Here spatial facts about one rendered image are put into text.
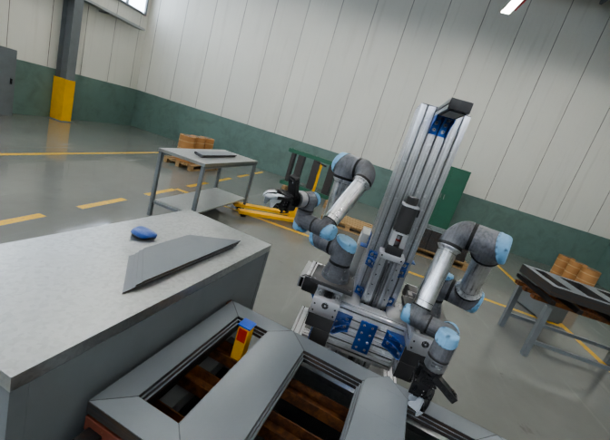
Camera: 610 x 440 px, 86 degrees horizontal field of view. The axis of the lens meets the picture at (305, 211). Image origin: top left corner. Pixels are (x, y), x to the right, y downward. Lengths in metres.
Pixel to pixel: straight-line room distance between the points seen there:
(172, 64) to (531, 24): 11.03
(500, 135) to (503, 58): 2.14
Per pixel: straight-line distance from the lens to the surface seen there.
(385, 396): 1.51
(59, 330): 1.14
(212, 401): 1.23
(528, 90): 11.82
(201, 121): 12.48
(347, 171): 1.68
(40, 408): 1.16
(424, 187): 1.83
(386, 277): 1.89
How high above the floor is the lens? 1.74
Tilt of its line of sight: 13 degrees down
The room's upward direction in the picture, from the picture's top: 17 degrees clockwise
